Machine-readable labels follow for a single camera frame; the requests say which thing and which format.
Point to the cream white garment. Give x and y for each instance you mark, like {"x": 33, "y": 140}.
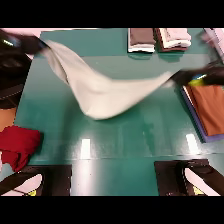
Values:
{"x": 100, "y": 90}

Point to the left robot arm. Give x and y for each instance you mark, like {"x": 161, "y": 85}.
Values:
{"x": 20, "y": 42}

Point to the white folded garment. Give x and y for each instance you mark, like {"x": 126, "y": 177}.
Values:
{"x": 140, "y": 49}

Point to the grey brown folded garment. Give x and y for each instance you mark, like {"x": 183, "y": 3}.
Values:
{"x": 141, "y": 36}

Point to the dark red folded garment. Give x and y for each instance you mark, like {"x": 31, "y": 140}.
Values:
{"x": 170, "y": 49}

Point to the purple garment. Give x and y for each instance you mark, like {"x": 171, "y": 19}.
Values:
{"x": 197, "y": 124}

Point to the orange brown garment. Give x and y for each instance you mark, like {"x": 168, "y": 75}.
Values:
{"x": 210, "y": 106}

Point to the pale pink folded garment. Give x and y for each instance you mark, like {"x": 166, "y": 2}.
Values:
{"x": 176, "y": 36}

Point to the black garment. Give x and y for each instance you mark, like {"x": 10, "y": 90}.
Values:
{"x": 11, "y": 73}

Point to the pale lilac garment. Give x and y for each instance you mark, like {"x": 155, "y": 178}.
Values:
{"x": 215, "y": 40}

